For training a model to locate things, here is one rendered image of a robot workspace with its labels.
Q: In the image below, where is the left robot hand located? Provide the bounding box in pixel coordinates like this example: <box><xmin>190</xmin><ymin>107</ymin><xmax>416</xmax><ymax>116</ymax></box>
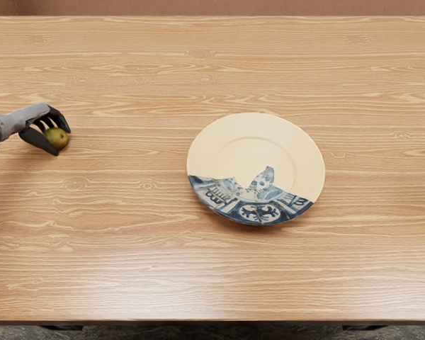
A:
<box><xmin>0</xmin><ymin>102</ymin><xmax>72</xmax><ymax>157</ymax></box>

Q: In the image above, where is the green yellow fruit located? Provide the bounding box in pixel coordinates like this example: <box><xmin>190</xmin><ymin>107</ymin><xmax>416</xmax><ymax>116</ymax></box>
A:
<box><xmin>43</xmin><ymin>127</ymin><xmax>70</xmax><ymax>151</ymax></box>

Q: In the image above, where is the cream plate with blue pattern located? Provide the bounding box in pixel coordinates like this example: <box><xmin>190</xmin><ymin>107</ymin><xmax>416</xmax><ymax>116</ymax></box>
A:
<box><xmin>186</xmin><ymin>112</ymin><xmax>326</xmax><ymax>227</ymax></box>

